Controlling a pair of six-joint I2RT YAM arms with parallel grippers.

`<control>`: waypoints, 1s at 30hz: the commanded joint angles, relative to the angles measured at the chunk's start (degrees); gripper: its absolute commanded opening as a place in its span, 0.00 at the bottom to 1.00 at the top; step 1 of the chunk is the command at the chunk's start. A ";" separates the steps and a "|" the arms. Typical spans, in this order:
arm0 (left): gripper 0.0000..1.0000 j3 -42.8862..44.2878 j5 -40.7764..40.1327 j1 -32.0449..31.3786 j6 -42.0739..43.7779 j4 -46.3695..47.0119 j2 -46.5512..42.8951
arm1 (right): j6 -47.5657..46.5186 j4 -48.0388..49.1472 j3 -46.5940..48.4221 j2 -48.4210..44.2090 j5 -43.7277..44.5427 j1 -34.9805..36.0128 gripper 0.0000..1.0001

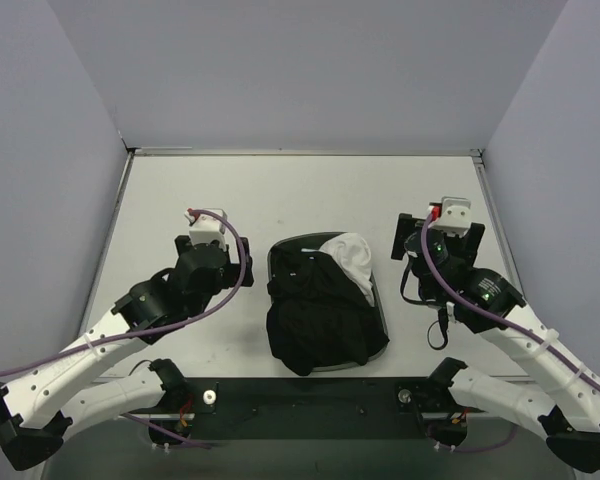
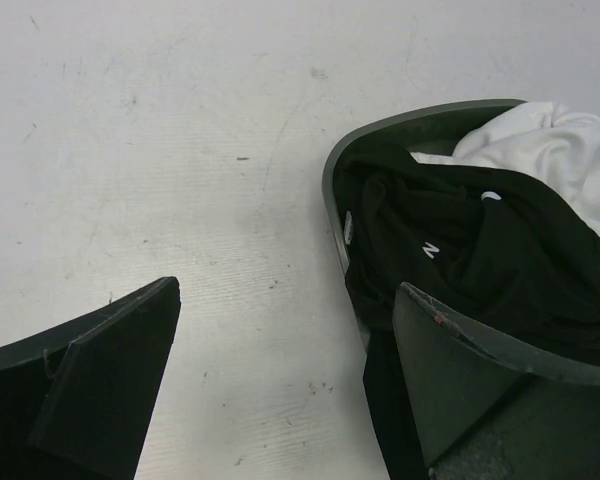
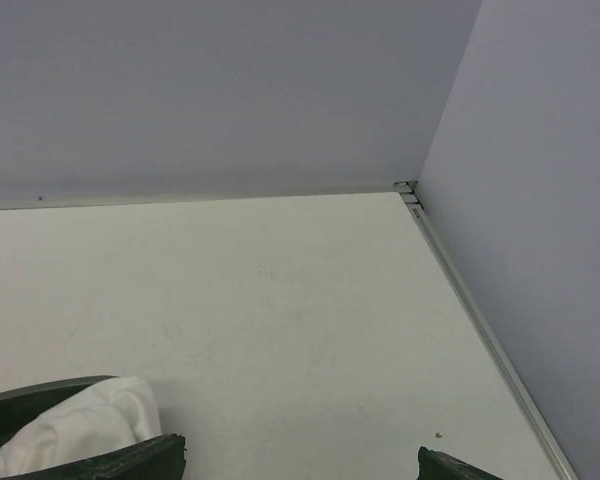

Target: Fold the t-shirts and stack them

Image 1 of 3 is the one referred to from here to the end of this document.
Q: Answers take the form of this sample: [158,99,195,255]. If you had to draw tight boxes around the black t shirt pile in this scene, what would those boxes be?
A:
[266,245,389,376]

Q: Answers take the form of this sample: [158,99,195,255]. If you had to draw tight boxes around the dark grey plastic basket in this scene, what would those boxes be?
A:
[267,232,389,375]

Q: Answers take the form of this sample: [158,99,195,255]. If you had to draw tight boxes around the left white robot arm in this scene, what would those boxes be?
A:
[0,235,253,471]

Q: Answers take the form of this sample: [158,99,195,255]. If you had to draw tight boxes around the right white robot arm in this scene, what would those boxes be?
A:
[391,205,600,473]

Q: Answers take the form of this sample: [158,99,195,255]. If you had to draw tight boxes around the white t shirt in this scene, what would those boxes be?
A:
[319,232,375,307]

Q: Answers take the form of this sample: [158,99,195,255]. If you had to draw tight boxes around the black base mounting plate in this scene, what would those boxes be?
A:
[147,377,469,449]

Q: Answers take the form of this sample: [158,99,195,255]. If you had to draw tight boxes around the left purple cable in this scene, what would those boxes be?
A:
[0,208,246,382]

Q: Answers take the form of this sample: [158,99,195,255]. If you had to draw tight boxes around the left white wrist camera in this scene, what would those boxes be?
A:
[184,208,227,251]

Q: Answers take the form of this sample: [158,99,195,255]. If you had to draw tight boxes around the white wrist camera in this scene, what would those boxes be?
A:
[428,196,472,238]
[184,208,227,251]

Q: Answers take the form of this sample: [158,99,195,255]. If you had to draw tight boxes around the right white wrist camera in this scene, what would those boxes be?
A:
[428,196,472,238]

